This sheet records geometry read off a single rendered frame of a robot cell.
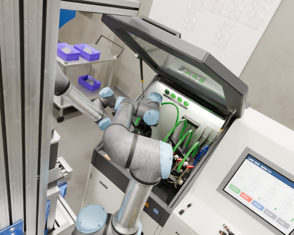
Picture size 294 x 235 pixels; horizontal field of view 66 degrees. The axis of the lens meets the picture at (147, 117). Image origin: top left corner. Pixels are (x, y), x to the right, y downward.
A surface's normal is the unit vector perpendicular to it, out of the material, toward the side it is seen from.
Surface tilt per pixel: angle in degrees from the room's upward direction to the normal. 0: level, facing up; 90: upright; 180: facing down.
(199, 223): 0
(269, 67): 90
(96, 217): 8
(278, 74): 90
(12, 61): 90
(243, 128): 76
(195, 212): 0
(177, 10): 90
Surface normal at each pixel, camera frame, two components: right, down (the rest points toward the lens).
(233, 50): -0.67, 0.24
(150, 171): 0.00, 0.51
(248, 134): -0.50, 0.11
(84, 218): 0.16, -0.82
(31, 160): 0.68, 0.56
